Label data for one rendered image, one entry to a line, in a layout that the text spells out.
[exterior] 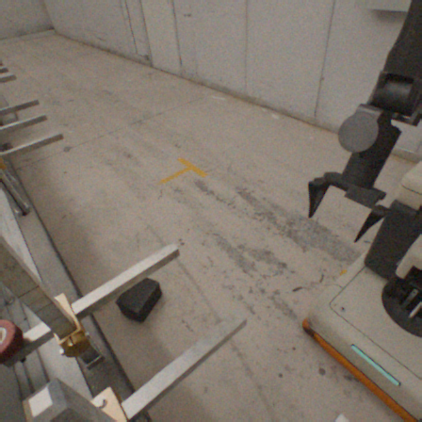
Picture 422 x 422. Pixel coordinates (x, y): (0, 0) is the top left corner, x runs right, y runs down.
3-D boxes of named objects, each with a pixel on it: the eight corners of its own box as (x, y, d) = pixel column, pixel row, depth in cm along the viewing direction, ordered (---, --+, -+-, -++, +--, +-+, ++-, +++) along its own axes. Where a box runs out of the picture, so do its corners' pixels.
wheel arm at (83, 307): (173, 251, 78) (171, 240, 75) (181, 257, 76) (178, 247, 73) (7, 356, 59) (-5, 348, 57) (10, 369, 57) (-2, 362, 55)
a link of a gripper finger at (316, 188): (325, 232, 53) (348, 186, 49) (293, 215, 57) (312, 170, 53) (337, 226, 58) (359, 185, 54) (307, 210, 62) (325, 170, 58)
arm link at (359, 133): (442, 92, 42) (384, 80, 48) (428, 73, 35) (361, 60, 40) (398, 165, 48) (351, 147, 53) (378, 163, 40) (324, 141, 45)
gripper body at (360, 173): (374, 205, 47) (397, 164, 44) (319, 181, 52) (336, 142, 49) (382, 202, 52) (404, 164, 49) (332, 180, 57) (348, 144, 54)
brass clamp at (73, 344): (74, 301, 68) (65, 290, 65) (96, 344, 60) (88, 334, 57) (49, 317, 66) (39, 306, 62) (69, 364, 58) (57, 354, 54)
